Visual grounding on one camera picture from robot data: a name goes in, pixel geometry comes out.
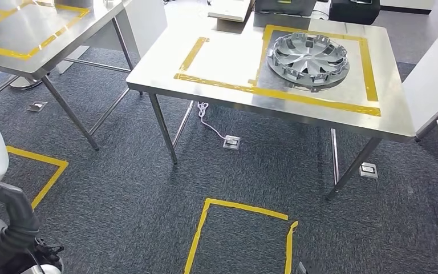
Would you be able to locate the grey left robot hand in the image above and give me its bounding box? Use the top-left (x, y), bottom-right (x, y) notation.
top-left (0, 182), bottom-right (40, 244)

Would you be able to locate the yellow workbench tape outline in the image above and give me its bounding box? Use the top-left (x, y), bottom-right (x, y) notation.
top-left (0, 2), bottom-right (91, 61)

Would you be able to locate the silver floor socket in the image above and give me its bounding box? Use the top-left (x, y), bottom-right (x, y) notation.
top-left (222, 135), bottom-right (242, 151)
top-left (27, 100), bottom-right (48, 113)
top-left (359, 162), bottom-right (379, 179)

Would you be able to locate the chrome round stand base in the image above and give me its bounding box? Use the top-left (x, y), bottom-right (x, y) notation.
top-left (9, 75), bottom-right (45, 91)

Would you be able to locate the yellow floor tape square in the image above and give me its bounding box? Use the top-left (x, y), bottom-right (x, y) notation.
top-left (182, 198), bottom-right (299, 274)

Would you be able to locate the brown cardboard box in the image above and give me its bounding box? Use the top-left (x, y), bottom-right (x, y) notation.
top-left (216, 17), bottom-right (253, 35)

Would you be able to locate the white flat tray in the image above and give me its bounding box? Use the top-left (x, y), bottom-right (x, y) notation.
top-left (208, 0), bottom-right (257, 23)

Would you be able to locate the silver wheel hubcap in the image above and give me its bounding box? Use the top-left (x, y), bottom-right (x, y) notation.
top-left (266, 32), bottom-right (351, 93)

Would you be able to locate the dark grey box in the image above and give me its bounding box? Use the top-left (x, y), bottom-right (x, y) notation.
top-left (254, 0), bottom-right (318, 18)

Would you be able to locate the black box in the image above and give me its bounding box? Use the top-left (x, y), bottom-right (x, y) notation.
top-left (328, 0), bottom-right (382, 26)

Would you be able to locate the white cabinet panel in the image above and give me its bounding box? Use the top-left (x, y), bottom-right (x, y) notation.
top-left (402, 11), bottom-right (438, 139)

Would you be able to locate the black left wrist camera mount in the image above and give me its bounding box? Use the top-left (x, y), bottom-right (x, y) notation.
top-left (26, 238), bottom-right (66, 274)

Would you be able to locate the white cable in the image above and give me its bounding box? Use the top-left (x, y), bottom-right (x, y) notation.
top-left (196, 101), bottom-right (228, 140)

